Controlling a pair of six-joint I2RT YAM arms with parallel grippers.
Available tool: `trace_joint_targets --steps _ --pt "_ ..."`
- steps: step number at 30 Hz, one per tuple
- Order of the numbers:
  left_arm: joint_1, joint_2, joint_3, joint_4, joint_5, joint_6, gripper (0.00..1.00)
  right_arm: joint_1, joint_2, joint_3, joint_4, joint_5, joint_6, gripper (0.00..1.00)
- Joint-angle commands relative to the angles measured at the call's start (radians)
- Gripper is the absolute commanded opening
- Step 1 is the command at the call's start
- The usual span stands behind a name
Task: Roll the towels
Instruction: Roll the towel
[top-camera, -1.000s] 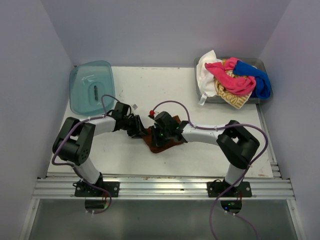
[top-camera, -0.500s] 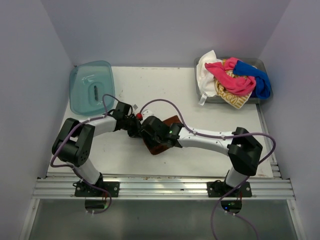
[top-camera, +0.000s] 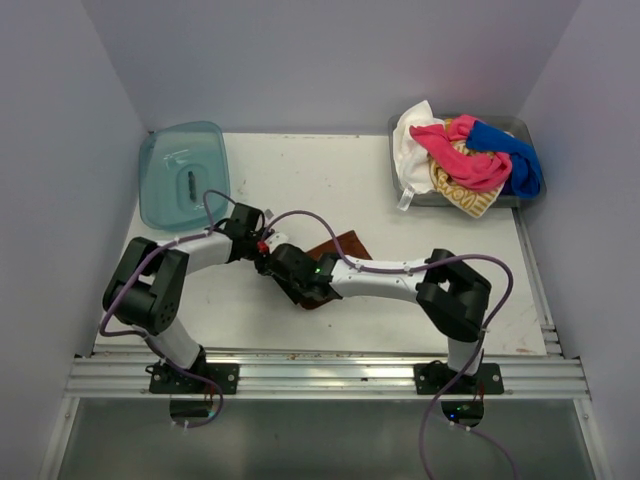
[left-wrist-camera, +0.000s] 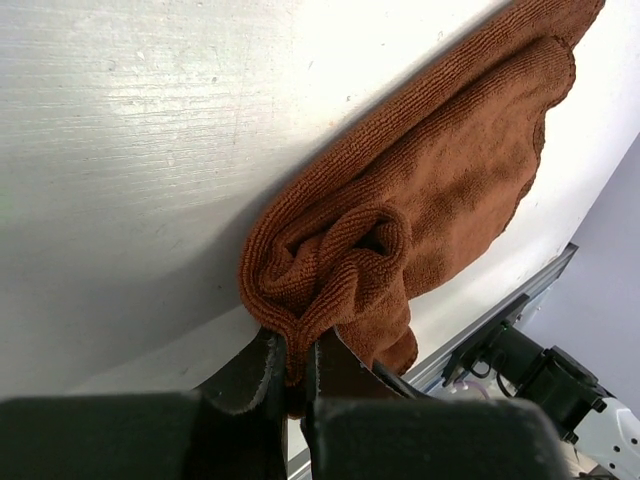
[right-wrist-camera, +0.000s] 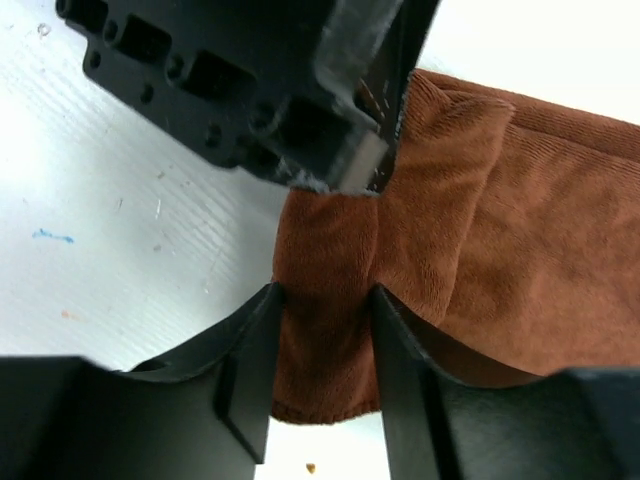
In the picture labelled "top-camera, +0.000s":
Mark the metal tray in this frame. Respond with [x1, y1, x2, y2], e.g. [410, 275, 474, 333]
[387, 115, 546, 208]

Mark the aluminium mounting rail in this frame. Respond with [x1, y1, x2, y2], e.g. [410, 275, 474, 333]
[64, 349, 590, 400]

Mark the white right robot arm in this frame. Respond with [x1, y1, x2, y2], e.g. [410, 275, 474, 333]
[256, 244, 492, 393]

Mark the brown microfiber towel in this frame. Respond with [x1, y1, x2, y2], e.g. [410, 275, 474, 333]
[297, 230, 372, 310]

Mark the teal translucent plastic bin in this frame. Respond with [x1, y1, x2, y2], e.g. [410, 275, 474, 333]
[138, 121, 230, 232]

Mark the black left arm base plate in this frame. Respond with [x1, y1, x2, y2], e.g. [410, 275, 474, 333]
[145, 362, 240, 395]

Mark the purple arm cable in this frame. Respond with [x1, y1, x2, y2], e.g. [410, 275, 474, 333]
[98, 188, 236, 430]
[259, 209, 521, 480]

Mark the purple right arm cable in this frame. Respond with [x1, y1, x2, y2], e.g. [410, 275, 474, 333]
[259, 209, 521, 480]

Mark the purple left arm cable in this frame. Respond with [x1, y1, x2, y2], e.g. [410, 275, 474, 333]
[98, 188, 236, 430]

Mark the blue towel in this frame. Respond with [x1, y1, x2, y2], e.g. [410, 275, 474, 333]
[466, 120, 543, 200]

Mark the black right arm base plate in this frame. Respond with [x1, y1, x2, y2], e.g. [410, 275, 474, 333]
[413, 361, 505, 395]

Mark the yellow striped towel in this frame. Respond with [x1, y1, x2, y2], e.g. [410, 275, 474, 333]
[428, 115, 507, 219]

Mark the pink towel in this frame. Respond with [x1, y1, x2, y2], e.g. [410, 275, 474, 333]
[409, 115, 512, 193]

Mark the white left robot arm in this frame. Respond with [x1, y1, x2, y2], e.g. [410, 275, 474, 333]
[99, 203, 266, 393]

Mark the white towel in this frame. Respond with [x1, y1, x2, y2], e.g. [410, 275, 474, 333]
[391, 100, 445, 211]

